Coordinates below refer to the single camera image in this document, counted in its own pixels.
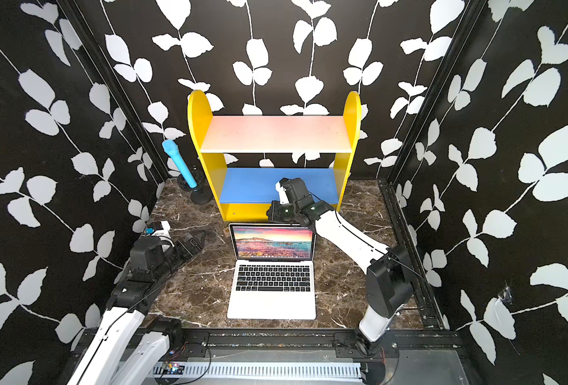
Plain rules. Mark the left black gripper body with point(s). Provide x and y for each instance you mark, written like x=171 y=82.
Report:
x=182 y=253

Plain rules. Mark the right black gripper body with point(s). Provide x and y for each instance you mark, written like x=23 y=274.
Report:
x=285 y=213

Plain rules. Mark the silver laptop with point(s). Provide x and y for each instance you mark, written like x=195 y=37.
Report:
x=274 y=272

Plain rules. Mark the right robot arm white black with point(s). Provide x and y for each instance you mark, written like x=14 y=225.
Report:
x=388 y=276

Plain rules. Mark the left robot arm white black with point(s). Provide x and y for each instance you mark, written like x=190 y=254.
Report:
x=123 y=350

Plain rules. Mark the blue microphone on black stand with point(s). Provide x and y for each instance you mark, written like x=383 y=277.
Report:
x=190 y=179

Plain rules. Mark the yellow shelf with blue board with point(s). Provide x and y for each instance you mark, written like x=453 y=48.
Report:
x=244 y=157

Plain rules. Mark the small circuit board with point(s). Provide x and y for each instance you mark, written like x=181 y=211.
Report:
x=174 y=369

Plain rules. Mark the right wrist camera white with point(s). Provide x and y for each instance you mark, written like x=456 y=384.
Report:
x=283 y=198

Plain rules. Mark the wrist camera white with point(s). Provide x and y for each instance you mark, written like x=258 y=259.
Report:
x=283 y=198
x=161 y=228

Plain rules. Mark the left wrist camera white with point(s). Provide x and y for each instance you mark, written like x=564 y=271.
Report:
x=161 y=228

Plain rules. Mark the black front mounting rail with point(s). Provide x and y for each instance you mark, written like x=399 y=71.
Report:
x=195 y=342

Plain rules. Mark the white slotted cable duct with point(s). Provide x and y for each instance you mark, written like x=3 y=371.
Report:
x=267 y=371

